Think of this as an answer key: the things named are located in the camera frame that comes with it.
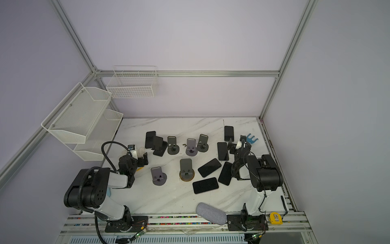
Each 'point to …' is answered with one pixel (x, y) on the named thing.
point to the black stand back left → (160, 146)
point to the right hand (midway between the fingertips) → (235, 139)
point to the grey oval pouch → (211, 213)
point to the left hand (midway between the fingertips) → (139, 155)
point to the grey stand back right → (202, 146)
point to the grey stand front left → (159, 178)
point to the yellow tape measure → (272, 219)
